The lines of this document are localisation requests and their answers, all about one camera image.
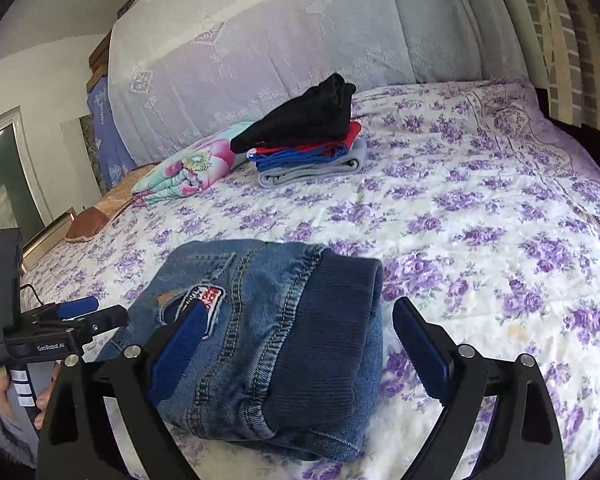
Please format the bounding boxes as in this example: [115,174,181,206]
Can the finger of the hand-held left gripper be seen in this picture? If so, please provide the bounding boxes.
[79,305,130,347]
[27,296,100,325]

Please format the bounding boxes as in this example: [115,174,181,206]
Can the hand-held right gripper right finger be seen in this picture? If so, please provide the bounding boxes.
[392,296,566,480]

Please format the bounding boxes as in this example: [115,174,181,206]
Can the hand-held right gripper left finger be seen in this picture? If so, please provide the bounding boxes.
[35,302,221,480]

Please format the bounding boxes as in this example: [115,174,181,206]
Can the blue denim pants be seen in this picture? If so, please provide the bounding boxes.
[97,240,385,462]

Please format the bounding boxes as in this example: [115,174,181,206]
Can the person's left forearm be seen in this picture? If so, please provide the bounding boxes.
[0,375,38,468]

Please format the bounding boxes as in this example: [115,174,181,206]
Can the person's left hand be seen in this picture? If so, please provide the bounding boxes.
[0,367,52,425]

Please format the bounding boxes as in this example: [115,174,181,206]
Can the brown pillow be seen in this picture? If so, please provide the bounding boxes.
[64,162,158,245]

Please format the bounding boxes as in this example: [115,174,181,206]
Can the purple floral bedspread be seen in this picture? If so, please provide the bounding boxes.
[17,77,600,480]

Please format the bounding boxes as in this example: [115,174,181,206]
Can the white framed glass door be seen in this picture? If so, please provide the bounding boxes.
[0,106,48,251]

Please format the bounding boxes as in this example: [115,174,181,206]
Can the green floral picture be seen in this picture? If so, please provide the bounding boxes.
[79,112,112,198]

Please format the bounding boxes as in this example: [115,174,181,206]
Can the folded floral blanket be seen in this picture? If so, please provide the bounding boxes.
[131,121,256,206]

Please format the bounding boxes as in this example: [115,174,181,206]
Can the blue patterned bedding bag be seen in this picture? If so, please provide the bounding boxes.
[86,76,138,196]

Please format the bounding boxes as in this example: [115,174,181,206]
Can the folded grey garment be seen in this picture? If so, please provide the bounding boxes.
[257,139,368,190]

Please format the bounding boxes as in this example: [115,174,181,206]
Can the folded red blue garment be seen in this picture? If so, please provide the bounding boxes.
[246,121,363,171]

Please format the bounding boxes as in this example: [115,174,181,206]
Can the folded black garment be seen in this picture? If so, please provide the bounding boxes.
[230,73,357,155]

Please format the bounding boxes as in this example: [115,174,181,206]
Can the checked beige curtain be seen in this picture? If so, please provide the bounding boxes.
[510,0,600,146]

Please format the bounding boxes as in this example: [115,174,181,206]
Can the black cable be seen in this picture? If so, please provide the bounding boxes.
[20,284,47,307]

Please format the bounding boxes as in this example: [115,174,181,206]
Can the beige bed frame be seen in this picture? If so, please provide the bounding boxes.
[22,209,78,268]

